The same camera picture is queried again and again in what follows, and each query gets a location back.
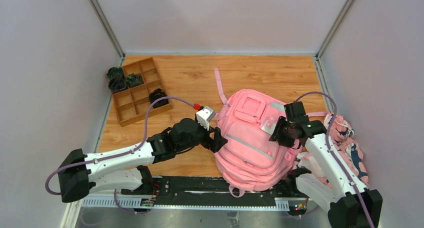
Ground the pink student backpack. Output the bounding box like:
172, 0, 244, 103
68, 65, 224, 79
214, 68, 303, 198

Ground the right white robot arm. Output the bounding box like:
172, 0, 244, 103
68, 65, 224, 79
270, 101, 383, 228

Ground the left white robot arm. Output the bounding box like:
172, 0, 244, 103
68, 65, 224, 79
57, 106, 228, 203

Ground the pink patterned cloth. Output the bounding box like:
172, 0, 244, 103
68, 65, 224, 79
293, 115, 369, 188

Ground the wooden divided organizer tray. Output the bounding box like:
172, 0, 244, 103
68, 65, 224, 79
112, 57, 173, 127

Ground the black strap roll in tray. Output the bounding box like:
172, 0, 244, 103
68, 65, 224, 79
148, 88, 169, 109

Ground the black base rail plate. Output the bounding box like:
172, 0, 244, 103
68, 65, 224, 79
118, 176, 307, 207

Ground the dark green strap roll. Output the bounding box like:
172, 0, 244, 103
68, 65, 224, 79
125, 73, 145, 88

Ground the black strap roll outside tray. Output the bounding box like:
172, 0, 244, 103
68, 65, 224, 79
107, 77, 128, 94

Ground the dark strap roll top left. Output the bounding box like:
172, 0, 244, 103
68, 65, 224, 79
106, 66, 125, 80

